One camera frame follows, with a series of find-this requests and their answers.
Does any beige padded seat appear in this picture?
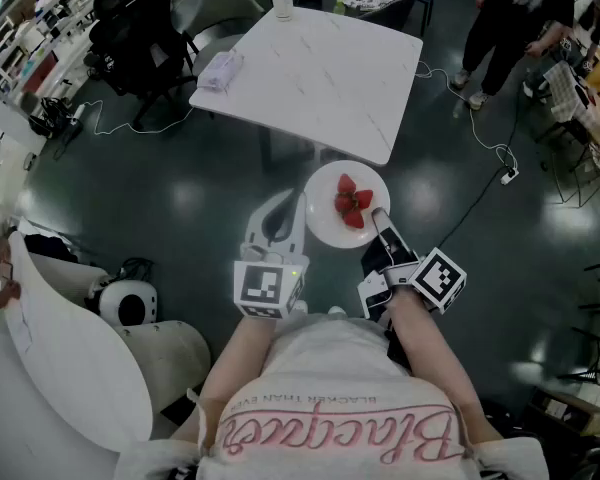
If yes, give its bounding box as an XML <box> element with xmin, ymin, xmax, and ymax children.
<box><xmin>113</xmin><ymin>319</ymin><xmax>212</xmax><ymax>415</ymax></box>

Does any white t-shirt pink print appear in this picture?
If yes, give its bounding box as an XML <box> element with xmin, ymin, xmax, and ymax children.
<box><xmin>114</xmin><ymin>311</ymin><xmax>551</xmax><ymax>480</ymax></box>

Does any black waist pouch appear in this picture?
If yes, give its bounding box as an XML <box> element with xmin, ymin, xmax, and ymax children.
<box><xmin>385</xmin><ymin>317</ymin><xmax>412</xmax><ymax>373</ymax></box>

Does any person's left forearm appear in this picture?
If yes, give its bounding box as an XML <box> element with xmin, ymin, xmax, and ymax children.
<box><xmin>172</xmin><ymin>313</ymin><xmax>284</xmax><ymax>444</ymax></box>

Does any white round plate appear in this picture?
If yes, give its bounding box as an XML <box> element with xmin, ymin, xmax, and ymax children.
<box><xmin>303</xmin><ymin>160</ymin><xmax>391</xmax><ymax>249</ymax></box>

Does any white marble table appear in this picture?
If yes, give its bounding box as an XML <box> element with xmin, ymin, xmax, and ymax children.
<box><xmin>188</xmin><ymin>6</ymin><xmax>424</xmax><ymax>167</ymax></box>

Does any person's right forearm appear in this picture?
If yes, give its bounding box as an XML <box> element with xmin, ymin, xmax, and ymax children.
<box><xmin>387</xmin><ymin>287</ymin><xmax>505</xmax><ymax>447</ymax></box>

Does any black floor cable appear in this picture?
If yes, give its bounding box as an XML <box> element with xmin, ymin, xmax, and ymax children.
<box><xmin>437</xmin><ymin>82</ymin><xmax>525</xmax><ymax>249</ymax></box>

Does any white curved board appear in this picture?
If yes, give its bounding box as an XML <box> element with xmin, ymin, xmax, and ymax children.
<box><xmin>5</xmin><ymin>230</ymin><xmax>154</xmax><ymax>454</ymax></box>

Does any white power strip cable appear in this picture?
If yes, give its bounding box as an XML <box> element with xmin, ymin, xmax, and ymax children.
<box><xmin>417</xmin><ymin>62</ymin><xmax>519</xmax><ymax>170</ymax></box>

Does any purple wet wipes pack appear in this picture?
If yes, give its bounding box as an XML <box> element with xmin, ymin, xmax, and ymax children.
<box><xmin>196</xmin><ymin>51</ymin><xmax>245</xmax><ymax>92</ymax></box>

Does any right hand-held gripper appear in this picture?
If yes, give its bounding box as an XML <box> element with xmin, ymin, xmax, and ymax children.
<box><xmin>357</xmin><ymin>207</ymin><xmax>468</xmax><ymax>320</ymax></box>

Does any white round device black eye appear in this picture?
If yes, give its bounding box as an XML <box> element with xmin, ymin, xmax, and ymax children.
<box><xmin>86</xmin><ymin>276</ymin><xmax>160</xmax><ymax>327</ymax></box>

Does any dark blue chair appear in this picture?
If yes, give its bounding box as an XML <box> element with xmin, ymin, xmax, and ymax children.
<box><xmin>359</xmin><ymin>0</ymin><xmax>434</xmax><ymax>38</ymax></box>

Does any cardboard box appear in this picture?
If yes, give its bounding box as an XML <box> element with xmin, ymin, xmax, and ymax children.
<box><xmin>528</xmin><ymin>386</ymin><xmax>600</xmax><ymax>438</ymax></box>

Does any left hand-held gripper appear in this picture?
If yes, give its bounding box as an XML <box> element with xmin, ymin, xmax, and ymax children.
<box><xmin>233</xmin><ymin>189</ymin><xmax>311</xmax><ymax>321</ymax></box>

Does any thin white floor cable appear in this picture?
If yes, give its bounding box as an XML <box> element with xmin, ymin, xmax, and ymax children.
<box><xmin>73</xmin><ymin>98</ymin><xmax>196</xmax><ymax>137</ymax></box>

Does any checked cloth table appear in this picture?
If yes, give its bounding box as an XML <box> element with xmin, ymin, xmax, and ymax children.
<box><xmin>543</xmin><ymin>60</ymin><xmax>600</xmax><ymax>137</ymax></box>

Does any black office chair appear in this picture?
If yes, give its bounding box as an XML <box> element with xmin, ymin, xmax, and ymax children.
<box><xmin>87</xmin><ymin>0</ymin><xmax>201</xmax><ymax>125</ymax></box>

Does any grey padded chair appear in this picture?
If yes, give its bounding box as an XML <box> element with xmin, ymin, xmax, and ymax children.
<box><xmin>172</xmin><ymin>0</ymin><xmax>266</xmax><ymax>77</ymax></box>

